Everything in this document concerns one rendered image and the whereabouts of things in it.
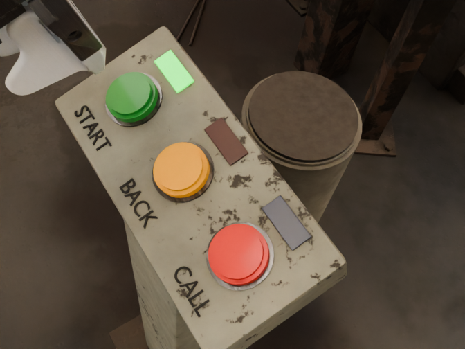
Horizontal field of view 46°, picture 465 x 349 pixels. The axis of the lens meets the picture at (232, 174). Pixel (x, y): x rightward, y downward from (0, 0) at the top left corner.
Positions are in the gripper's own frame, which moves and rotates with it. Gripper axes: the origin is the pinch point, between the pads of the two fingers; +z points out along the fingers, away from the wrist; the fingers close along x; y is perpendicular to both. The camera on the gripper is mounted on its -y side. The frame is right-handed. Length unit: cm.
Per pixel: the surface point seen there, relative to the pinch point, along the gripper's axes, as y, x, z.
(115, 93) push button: 1.1, -0.7, 5.7
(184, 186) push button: 0.7, 9.0, 5.8
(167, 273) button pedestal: 5.0, 13.0, 6.9
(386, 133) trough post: -37, -10, 83
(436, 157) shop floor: -42, 0, 86
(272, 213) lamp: -3.2, 14.0, 6.7
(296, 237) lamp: -3.5, 16.2, 6.7
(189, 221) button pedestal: 1.8, 10.9, 6.9
